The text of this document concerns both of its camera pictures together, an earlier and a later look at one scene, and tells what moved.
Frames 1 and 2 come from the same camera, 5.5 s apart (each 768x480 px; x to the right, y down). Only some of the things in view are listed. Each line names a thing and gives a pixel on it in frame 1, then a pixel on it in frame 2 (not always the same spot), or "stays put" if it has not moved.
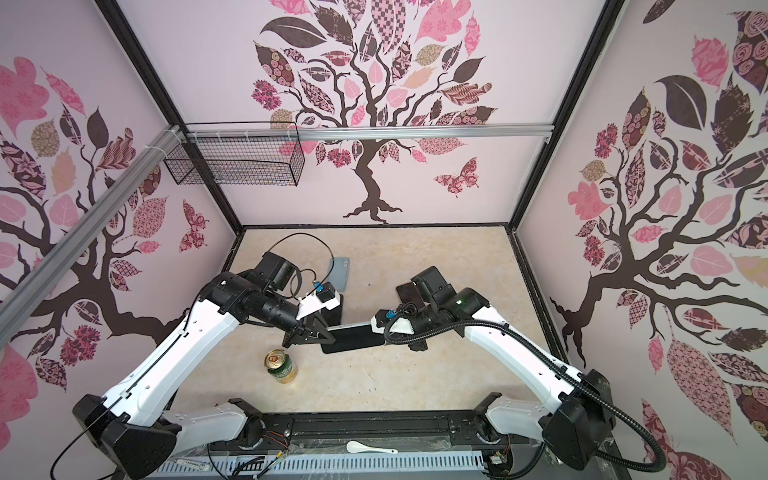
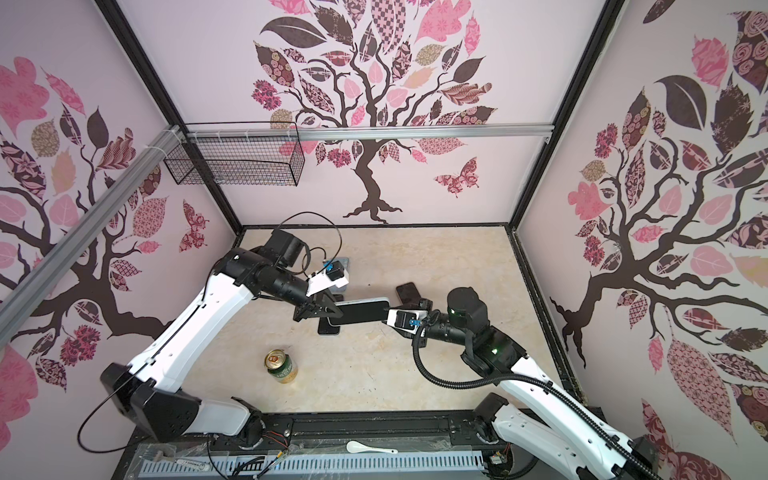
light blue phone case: x=340 y=273 stays put
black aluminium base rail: x=336 y=430 stays put
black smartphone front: x=355 y=336 to x=360 y=311
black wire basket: x=237 y=153 stays put
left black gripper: x=300 y=334 to x=310 y=308
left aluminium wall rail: x=121 y=195 stays put
